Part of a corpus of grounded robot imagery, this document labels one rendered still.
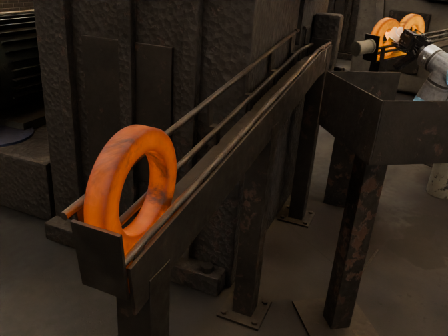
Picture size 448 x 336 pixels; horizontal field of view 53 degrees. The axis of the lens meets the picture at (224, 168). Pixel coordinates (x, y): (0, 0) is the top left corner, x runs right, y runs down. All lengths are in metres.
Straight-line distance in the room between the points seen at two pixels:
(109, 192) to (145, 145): 0.09
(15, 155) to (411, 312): 1.47
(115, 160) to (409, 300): 1.23
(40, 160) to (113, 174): 1.21
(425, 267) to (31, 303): 1.33
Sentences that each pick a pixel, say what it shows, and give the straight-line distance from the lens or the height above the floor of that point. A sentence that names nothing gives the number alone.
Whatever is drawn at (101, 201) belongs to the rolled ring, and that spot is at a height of 0.67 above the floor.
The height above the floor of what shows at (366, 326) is 0.01.
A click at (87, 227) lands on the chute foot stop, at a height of 0.63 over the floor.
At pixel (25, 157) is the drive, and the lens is 1.81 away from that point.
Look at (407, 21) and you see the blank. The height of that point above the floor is 0.77.
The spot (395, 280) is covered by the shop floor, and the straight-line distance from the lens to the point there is 1.67.
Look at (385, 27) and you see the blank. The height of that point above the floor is 0.75.
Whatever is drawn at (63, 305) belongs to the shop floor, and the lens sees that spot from 1.45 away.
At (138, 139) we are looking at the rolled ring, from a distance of 0.59.
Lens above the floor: 0.94
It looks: 24 degrees down
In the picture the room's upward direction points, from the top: 4 degrees clockwise
